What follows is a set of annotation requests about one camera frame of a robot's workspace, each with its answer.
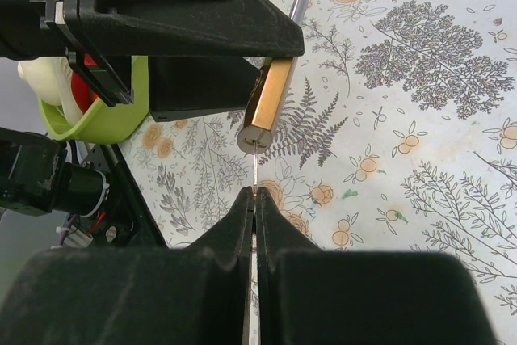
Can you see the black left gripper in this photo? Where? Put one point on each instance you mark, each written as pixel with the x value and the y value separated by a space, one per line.
pixel 90 30

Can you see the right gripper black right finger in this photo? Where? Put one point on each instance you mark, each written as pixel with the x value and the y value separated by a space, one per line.
pixel 312 296

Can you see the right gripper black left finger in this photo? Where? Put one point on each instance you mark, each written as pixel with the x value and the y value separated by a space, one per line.
pixel 138 295

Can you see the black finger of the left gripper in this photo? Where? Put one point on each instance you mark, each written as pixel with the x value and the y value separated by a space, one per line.
pixel 187 87

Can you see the long shackle brass padlock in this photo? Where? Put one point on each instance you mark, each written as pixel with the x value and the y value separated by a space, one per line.
pixel 268 96

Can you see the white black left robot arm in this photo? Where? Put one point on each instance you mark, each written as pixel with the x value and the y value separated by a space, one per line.
pixel 89 181

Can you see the green plastic vegetable tray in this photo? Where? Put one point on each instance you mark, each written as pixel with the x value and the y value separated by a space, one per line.
pixel 101 124

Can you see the white toy radish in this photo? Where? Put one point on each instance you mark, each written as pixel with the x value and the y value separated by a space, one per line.
pixel 50 79

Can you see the floral patterned table mat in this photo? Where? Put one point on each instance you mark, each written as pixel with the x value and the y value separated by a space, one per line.
pixel 398 133

